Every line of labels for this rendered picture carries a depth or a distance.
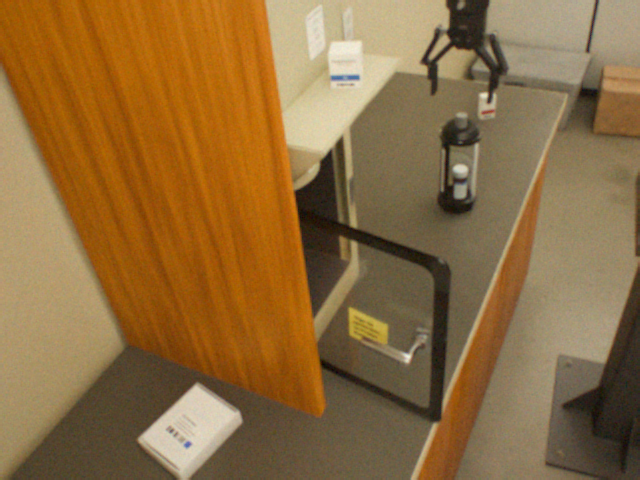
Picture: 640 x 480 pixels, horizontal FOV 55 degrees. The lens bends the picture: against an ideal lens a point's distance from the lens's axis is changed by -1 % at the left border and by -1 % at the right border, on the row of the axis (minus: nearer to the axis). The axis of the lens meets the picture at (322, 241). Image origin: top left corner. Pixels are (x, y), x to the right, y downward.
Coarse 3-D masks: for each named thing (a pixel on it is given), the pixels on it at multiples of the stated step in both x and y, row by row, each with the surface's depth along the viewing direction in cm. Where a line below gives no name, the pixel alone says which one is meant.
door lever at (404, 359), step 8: (416, 336) 100; (368, 344) 100; (376, 344) 100; (384, 344) 100; (416, 344) 99; (424, 344) 99; (376, 352) 100; (384, 352) 99; (392, 352) 98; (400, 352) 98; (408, 352) 98; (416, 352) 99; (400, 360) 97; (408, 360) 97
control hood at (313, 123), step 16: (368, 64) 108; (384, 64) 108; (400, 64) 109; (320, 80) 105; (368, 80) 104; (384, 80) 104; (304, 96) 102; (320, 96) 101; (336, 96) 101; (352, 96) 100; (368, 96) 100; (288, 112) 98; (304, 112) 98; (320, 112) 97; (336, 112) 97; (352, 112) 96; (288, 128) 94; (304, 128) 94; (320, 128) 94; (336, 128) 93; (288, 144) 91; (304, 144) 91; (320, 144) 90; (304, 160) 91; (320, 160) 90
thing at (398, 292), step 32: (320, 224) 97; (320, 256) 102; (352, 256) 97; (384, 256) 93; (416, 256) 89; (320, 288) 108; (352, 288) 102; (384, 288) 97; (416, 288) 93; (448, 288) 89; (320, 320) 114; (384, 320) 102; (416, 320) 97; (320, 352) 121; (352, 352) 114; (384, 384) 114; (416, 384) 108
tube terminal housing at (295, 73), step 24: (288, 0) 92; (312, 0) 99; (336, 0) 106; (288, 24) 94; (336, 24) 108; (288, 48) 96; (288, 72) 97; (312, 72) 105; (288, 96) 99; (336, 144) 127; (336, 168) 130
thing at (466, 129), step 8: (456, 120) 151; (464, 120) 150; (448, 128) 152; (456, 128) 152; (464, 128) 151; (472, 128) 151; (448, 136) 151; (456, 136) 150; (464, 136) 150; (472, 136) 150
